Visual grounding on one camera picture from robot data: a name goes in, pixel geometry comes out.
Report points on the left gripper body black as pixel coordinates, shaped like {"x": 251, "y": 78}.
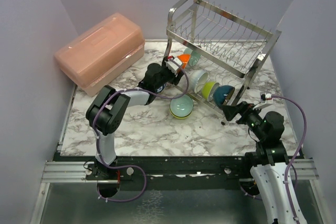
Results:
{"x": 167, "y": 75}

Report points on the dark teal beige bowl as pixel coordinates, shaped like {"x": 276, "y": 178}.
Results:
{"x": 222, "y": 94}

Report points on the white grey bottom bowl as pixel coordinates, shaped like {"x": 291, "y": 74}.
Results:
{"x": 197, "y": 80}

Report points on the pink plastic storage box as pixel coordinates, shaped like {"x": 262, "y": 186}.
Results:
{"x": 102, "y": 53}

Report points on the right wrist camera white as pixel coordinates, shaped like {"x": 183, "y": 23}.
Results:
{"x": 265, "y": 101}

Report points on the stainless steel dish rack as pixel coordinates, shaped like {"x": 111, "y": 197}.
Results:
{"x": 232, "y": 50}

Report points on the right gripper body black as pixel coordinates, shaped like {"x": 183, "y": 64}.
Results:
{"x": 253, "y": 119}

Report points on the white orange bowl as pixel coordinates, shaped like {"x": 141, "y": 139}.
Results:
{"x": 184, "y": 58}

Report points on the grey patterned bowl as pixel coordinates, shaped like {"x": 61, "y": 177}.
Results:
{"x": 182, "y": 106}

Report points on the lime green white bowl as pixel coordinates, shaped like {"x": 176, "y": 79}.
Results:
{"x": 208, "y": 90}

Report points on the mint green brown-rimmed bowl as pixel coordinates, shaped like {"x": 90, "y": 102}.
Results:
{"x": 194, "y": 56}

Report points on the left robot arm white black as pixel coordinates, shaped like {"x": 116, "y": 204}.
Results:
{"x": 108, "y": 108}

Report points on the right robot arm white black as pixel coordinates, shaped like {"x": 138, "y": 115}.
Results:
{"x": 269, "y": 165}

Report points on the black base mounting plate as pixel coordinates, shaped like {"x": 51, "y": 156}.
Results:
{"x": 133, "y": 173}

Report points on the yellow-green bottom bowl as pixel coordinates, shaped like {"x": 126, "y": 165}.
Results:
{"x": 180, "y": 117}

